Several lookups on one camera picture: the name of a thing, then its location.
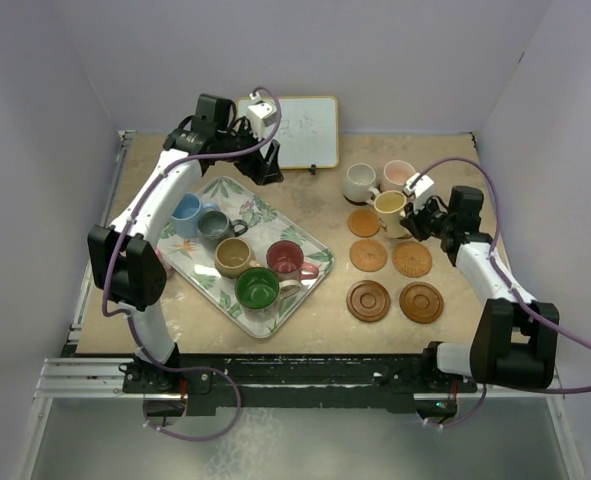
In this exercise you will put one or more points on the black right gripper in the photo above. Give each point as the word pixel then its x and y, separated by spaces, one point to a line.
pixel 413 220

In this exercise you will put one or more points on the orange wooden coaster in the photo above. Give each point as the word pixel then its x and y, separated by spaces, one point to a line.
pixel 363 223

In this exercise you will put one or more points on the woven bamboo coaster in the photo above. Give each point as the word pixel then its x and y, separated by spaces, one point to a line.
pixel 412 259
pixel 368 255

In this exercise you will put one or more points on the aluminium frame rail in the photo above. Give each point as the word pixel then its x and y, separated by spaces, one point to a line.
pixel 117 376

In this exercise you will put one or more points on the grey blue ceramic cup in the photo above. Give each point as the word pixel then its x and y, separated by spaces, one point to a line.
pixel 214 227

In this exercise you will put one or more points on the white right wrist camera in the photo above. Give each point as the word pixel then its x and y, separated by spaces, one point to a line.
pixel 419 187

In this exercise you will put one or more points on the white ceramic cup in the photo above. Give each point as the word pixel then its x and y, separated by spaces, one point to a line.
pixel 360 183

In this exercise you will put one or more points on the light blue ceramic cup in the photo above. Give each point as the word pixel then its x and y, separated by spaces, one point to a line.
pixel 186 216

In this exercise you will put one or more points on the pink ceramic cup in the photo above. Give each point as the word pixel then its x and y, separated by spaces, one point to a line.
pixel 395 174

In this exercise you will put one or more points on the green ceramic cup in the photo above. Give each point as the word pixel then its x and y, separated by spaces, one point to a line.
pixel 260 288

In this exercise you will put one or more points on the black front rail base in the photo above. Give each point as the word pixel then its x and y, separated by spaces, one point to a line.
pixel 207 405

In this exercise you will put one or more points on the yellow ceramic cup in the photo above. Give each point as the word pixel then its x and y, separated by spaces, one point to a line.
pixel 389 207

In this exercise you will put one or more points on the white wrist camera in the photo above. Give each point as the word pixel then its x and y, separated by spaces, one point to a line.
pixel 419 187
pixel 261 114

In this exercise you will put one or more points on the small whiteboard with stand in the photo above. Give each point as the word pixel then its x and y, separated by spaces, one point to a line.
pixel 308 132

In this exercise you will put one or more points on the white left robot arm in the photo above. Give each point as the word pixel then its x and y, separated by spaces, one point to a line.
pixel 124 262

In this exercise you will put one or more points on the brown ringed coaster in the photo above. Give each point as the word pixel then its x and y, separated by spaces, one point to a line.
pixel 368 301
pixel 421 302

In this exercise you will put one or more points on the red ceramic cup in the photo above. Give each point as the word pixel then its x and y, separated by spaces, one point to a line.
pixel 287 260

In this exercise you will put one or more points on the dark walnut coaster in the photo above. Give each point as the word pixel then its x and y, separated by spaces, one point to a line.
pixel 355 203

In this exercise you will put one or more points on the tan ceramic cup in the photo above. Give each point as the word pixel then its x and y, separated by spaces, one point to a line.
pixel 234 256

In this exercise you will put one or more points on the floral serving tray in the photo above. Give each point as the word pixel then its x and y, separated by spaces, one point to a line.
pixel 267 225

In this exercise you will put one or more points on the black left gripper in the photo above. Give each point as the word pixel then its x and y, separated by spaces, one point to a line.
pixel 263 170

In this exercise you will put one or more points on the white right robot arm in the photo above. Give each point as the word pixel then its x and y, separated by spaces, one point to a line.
pixel 509 348

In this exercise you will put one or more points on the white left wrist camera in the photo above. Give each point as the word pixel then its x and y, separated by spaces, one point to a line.
pixel 261 114

